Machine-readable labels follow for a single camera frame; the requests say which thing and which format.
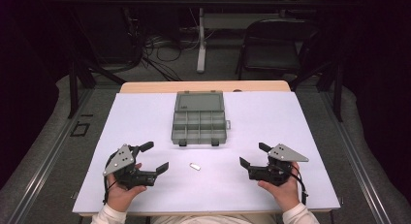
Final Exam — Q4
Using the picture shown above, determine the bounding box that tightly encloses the person's right hand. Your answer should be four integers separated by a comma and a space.
257, 161, 301, 213

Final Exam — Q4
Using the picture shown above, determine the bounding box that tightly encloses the person's torso light clothing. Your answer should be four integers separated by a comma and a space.
150, 213, 286, 224

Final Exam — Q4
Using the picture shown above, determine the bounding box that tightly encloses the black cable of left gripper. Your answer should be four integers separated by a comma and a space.
102, 176, 118, 205

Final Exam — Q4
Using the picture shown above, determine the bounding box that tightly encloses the grey plastic compartment box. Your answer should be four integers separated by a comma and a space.
171, 90, 232, 147

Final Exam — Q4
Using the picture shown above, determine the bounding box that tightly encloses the bundle of floor cables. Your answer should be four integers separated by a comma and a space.
141, 32, 202, 81

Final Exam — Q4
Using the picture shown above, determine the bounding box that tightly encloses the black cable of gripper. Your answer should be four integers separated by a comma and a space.
102, 176, 118, 205
284, 167, 309, 207

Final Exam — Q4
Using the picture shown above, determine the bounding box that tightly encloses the white table board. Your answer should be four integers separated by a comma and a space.
72, 90, 341, 215

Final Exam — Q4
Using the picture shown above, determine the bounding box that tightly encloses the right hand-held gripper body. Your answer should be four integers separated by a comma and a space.
247, 143, 310, 187

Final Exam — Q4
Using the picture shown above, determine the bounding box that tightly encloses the wooden table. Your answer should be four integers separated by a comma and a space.
79, 80, 334, 218

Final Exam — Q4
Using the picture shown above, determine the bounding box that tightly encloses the person's left hand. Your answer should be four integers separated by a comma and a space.
106, 162, 148, 214

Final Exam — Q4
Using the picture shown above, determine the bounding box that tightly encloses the black horizontal frame bar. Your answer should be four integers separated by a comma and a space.
47, 0, 360, 9

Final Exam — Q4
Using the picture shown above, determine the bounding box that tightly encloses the black metal stand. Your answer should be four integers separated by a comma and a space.
67, 59, 128, 119
288, 59, 344, 123

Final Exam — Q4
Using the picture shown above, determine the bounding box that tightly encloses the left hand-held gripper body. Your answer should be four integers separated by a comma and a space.
102, 144, 159, 190

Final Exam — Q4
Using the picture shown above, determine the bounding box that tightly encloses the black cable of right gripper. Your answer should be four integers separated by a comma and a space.
284, 167, 309, 207

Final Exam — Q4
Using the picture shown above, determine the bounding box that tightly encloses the white-legged desk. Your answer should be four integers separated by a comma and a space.
177, 0, 326, 74

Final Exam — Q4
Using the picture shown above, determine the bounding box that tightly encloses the black folding chair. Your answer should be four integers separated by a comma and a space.
235, 17, 322, 81

